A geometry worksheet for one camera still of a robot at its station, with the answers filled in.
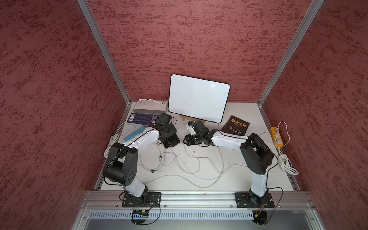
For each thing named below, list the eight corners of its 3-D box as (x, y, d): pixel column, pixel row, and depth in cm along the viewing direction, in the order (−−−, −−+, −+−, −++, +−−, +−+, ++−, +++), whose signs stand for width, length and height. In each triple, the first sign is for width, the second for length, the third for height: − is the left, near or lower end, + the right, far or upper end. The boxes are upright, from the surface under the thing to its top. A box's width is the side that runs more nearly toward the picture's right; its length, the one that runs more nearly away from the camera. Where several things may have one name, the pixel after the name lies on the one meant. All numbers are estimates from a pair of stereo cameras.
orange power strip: (274, 147, 97) (277, 144, 95) (269, 129, 107) (271, 127, 104) (282, 147, 97) (285, 145, 95) (276, 130, 106) (278, 127, 104)
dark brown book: (221, 130, 104) (222, 128, 102) (229, 116, 113) (229, 114, 111) (242, 140, 99) (243, 138, 97) (248, 125, 107) (250, 123, 105)
